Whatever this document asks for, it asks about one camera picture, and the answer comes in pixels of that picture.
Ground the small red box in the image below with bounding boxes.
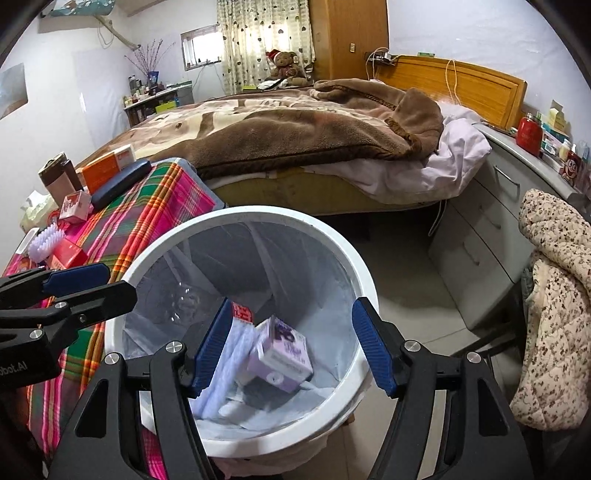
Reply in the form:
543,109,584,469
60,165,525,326
47,238,88,270

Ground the white scrub brush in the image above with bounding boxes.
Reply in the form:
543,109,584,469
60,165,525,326
27,224,65,264

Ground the red white milk carton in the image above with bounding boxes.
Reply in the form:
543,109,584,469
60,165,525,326
59,190,92,224

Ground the purple white carton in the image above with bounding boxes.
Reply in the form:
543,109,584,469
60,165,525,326
236,316,314,393

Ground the white round trash bin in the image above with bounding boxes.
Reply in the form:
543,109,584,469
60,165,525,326
103,205,381,459

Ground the pink plaid tablecloth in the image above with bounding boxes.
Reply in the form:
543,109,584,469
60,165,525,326
1,158,214,479

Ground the yellow dotted tissue pack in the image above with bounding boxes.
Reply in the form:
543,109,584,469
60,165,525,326
19,190,59,233

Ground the brown beige lidded mug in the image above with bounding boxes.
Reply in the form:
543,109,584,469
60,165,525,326
38,152,83,207

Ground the orange white box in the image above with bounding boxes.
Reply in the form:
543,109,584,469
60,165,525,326
76,144,136,194

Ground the dark blue glasses case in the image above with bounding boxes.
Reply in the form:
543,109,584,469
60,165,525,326
91,159,152,212

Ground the grey drawer cabinet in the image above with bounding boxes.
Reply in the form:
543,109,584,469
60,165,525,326
429,124,586,330

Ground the floral quilted jacket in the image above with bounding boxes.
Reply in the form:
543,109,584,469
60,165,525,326
510,189,590,431

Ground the cluttered side desk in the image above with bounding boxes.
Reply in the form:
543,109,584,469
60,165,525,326
123,82,193,127

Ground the brown fleece blanket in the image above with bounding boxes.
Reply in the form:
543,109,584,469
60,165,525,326
83,78,444,180

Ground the pale pink bed sheet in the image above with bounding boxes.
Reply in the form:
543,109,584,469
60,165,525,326
304,100,492,205

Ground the vase with dry branches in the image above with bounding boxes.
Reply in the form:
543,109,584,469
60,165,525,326
124,39,175,86

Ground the red jar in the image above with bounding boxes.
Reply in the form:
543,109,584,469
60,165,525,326
516,113,543,157

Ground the small window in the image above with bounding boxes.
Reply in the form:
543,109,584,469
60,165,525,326
180,25,224,71

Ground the wooden bed headboard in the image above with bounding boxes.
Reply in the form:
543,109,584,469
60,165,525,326
376,55,527,130

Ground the brown teddy bear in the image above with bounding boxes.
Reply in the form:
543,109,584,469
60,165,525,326
266,49,311,88

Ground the heart patterned curtain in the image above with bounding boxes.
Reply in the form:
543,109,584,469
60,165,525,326
216,0,315,95

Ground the wooden wardrobe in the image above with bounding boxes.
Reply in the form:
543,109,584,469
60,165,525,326
308,0,389,80

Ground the wall poster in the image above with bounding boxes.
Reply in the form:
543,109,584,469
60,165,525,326
0,63,28,118

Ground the covered wall air conditioner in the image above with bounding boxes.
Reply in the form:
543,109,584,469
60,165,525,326
40,0,115,18

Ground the white charging cable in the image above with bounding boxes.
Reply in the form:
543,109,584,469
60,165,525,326
444,58,463,105

